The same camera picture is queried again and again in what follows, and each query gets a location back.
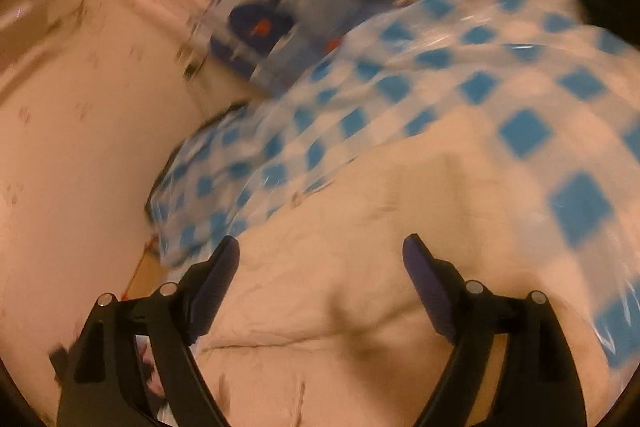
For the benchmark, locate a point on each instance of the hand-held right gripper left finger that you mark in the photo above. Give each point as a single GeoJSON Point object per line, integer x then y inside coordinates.
{"type": "Point", "coordinates": [217, 278]}

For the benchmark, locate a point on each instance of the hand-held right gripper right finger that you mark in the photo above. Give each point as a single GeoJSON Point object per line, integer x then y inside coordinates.
{"type": "Point", "coordinates": [425, 278]}

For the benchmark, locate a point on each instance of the white quilted garment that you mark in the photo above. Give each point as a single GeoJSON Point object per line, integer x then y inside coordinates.
{"type": "Point", "coordinates": [325, 237]}

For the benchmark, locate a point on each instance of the blue checked bed cover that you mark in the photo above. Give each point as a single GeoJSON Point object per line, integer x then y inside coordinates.
{"type": "Point", "coordinates": [440, 57]}

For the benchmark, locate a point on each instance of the wooden bed frame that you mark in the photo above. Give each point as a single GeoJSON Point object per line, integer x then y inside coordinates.
{"type": "Point", "coordinates": [145, 278]}

